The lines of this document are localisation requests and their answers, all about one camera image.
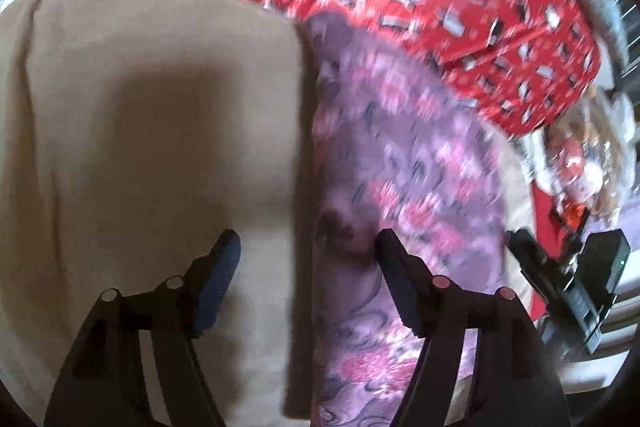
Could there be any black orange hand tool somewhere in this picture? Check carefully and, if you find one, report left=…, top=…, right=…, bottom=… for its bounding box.
left=549, top=202, right=590, bottom=237

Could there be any doll in plastic bag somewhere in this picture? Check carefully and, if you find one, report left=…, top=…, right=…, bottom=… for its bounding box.
left=544, top=87, right=637, bottom=228

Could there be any purple floral garment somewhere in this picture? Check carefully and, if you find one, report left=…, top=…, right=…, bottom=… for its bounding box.
left=306, top=12, right=506, bottom=426

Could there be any red cushion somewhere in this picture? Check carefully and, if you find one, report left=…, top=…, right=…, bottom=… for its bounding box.
left=527, top=181, right=591, bottom=323

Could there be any beige fleece blanket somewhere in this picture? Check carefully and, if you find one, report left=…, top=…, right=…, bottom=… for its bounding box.
left=0, top=0, right=536, bottom=427

